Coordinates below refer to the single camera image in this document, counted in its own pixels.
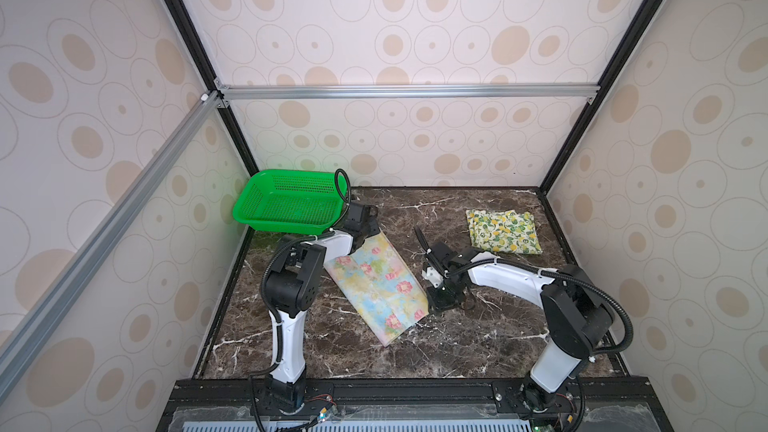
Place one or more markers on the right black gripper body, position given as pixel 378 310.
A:
pixel 443 296

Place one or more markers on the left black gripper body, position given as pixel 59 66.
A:
pixel 368 230

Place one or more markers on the pastel floral skirt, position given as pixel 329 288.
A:
pixel 380 286

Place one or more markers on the lemon print skirt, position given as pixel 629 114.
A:
pixel 507 232

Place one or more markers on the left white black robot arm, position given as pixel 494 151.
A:
pixel 290 285

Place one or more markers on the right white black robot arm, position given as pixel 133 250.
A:
pixel 577 314

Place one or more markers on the green plastic basket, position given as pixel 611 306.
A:
pixel 292 201

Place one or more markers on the back aluminium rail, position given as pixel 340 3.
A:
pixel 227 93

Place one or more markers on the aluminium rail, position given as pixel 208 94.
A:
pixel 227 93
pixel 45 317

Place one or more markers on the right black frame post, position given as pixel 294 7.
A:
pixel 639 25

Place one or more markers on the black frame post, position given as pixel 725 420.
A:
pixel 196 49
pixel 639 25

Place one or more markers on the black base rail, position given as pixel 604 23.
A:
pixel 587 404

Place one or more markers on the left black frame post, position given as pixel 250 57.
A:
pixel 196 49

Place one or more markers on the left aluminium rail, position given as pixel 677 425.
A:
pixel 45 317

